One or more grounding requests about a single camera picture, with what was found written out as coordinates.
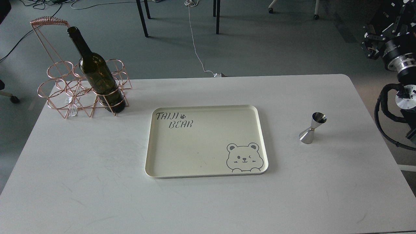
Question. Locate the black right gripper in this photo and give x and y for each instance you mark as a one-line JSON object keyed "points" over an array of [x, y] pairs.
{"points": [[391, 31]]}

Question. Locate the silver steel jigger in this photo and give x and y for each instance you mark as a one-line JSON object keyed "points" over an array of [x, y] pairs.
{"points": [[307, 136]]}

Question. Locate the dark green wine bottle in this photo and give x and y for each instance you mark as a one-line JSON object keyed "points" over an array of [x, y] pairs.
{"points": [[97, 73]]}

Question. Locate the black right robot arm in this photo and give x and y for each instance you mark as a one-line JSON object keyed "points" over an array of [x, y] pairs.
{"points": [[397, 101]]}

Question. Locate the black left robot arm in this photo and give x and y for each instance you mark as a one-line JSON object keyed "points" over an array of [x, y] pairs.
{"points": [[12, 97]]}

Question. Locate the white chair base casters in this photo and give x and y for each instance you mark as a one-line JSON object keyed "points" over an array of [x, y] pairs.
{"points": [[293, 6]]}

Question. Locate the black table leg right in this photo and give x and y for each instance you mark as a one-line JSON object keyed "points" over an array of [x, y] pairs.
{"points": [[216, 15]]}

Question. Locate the black table leg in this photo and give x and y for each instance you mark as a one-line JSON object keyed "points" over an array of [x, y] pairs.
{"points": [[143, 10], [216, 15]]}

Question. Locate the cream bear serving tray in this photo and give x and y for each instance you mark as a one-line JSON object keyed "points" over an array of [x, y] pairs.
{"points": [[205, 141]]}

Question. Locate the black table leg left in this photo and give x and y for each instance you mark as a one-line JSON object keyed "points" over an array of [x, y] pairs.
{"points": [[143, 10]]}

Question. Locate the rose gold wire bottle rack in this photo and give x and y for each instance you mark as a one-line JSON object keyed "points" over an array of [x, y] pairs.
{"points": [[66, 90]]}

